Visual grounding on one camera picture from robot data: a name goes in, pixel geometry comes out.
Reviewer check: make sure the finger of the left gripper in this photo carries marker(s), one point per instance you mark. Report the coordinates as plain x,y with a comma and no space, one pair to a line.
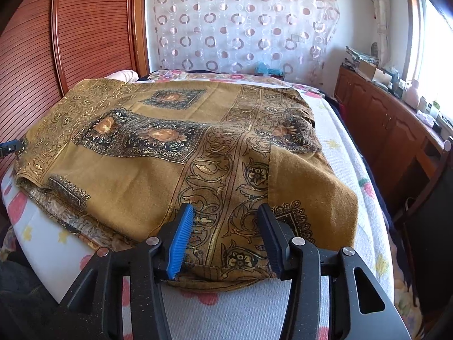
11,147

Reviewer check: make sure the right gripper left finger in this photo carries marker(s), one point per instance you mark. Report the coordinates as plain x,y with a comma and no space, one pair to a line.
92,307

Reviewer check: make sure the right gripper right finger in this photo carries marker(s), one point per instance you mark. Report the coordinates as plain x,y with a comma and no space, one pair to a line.
358,306

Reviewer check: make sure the mustard patterned scarf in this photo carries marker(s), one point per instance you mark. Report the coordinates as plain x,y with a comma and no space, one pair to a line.
113,162

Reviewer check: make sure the white floral bed sheet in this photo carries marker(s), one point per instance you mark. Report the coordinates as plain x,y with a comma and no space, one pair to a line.
255,312

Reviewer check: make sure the brown wooden headboard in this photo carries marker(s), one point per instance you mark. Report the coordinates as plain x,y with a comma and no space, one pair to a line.
47,46

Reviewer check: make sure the pink folded cloth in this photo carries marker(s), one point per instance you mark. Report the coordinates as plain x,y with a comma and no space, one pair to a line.
127,76

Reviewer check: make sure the long wooden sideboard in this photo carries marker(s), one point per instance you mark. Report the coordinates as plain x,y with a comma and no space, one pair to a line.
403,153

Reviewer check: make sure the floral quilt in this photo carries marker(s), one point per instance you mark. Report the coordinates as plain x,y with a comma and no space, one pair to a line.
178,75

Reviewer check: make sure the cardboard box on sideboard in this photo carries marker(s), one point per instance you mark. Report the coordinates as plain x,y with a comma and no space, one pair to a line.
372,73

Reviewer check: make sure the circle patterned sheer curtain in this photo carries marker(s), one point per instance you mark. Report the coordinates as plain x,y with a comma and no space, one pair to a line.
238,36

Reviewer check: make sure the teal item behind bed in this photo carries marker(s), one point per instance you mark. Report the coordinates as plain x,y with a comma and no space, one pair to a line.
265,70

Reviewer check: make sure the window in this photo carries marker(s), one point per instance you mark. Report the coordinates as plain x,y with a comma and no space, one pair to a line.
430,58

